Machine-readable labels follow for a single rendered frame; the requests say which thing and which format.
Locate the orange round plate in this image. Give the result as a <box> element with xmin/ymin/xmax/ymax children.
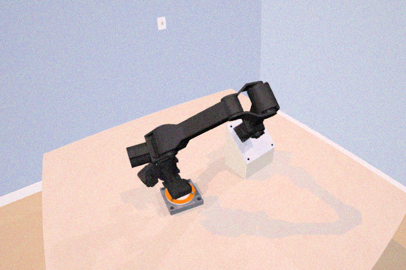
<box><xmin>165</xmin><ymin>184</ymin><xmax>195</xmax><ymax>205</ymax></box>

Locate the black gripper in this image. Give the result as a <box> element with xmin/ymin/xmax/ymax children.
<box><xmin>155</xmin><ymin>156</ymin><xmax>192</xmax><ymax>200</ymax></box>

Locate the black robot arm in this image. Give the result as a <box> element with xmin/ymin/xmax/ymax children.
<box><xmin>126</xmin><ymin>81</ymin><xmax>280</xmax><ymax>187</ymax></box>

